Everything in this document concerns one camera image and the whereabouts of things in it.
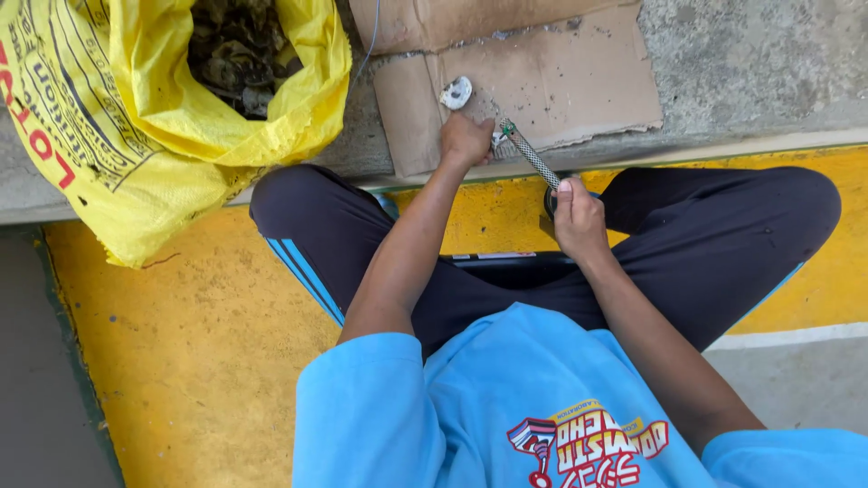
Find person's left hand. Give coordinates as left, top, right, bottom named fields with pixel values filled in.
left=439, top=112, right=496, bottom=169

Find person's right hand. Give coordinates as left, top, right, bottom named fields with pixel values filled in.
left=552, top=178, right=612, bottom=263

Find knife with net-wrapped handle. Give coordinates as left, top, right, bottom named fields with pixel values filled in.
left=498, top=117, right=564, bottom=192

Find black round container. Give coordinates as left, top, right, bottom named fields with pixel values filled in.
left=542, top=172, right=602, bottom=222

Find black low stool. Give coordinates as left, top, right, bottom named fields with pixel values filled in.
left=439, top=251, right=579, bottom=290

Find blue sandal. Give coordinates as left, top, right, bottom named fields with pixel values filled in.
left=371, top=192, right=401, bottom=222

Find flat brown cardboard sheet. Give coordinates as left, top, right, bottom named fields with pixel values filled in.
left=373, top=3, right=664, bottom=179

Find person's dark striped trousers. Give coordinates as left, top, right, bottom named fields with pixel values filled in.
left=249, top=164, right=842, bottom=361

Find folded brown cardboard piece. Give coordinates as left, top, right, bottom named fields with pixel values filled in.
left=349, top=0, right=642, bottom=56

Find person's blue printed shirt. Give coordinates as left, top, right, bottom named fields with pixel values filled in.
left=293, top=301, right=868, bottom=488

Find heap of dark shells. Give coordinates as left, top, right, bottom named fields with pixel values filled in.
left=186, top=0, right=305, bottom=122

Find yellow woven sack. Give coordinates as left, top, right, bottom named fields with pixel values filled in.
left=0, top=0, right=354, bottom=269

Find thin grey wire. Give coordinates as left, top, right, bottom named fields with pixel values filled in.
left=349, top=0, right=382, bottom=94

